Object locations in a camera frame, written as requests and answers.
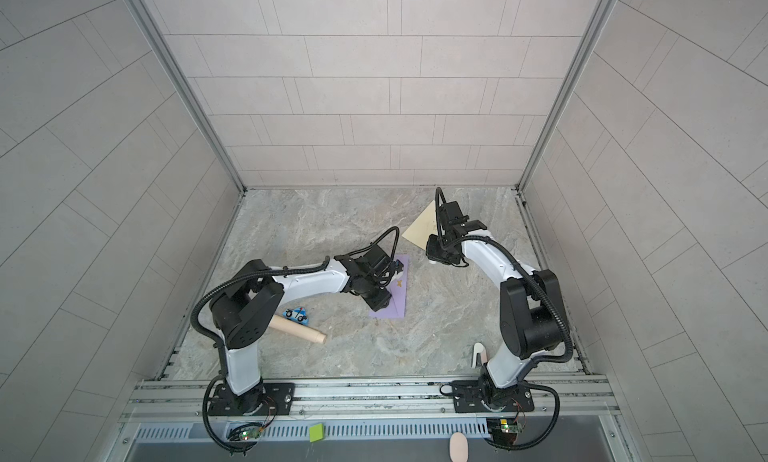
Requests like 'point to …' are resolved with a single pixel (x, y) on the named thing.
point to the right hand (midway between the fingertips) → (428, 254)
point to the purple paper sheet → (396, 306)
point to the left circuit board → (245, 432)
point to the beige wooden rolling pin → (298, 329)
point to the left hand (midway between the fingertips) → (391, 295)
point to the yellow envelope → (423, 227)
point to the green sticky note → (316, 433)
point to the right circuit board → (503, 431)
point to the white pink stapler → (479, 355)
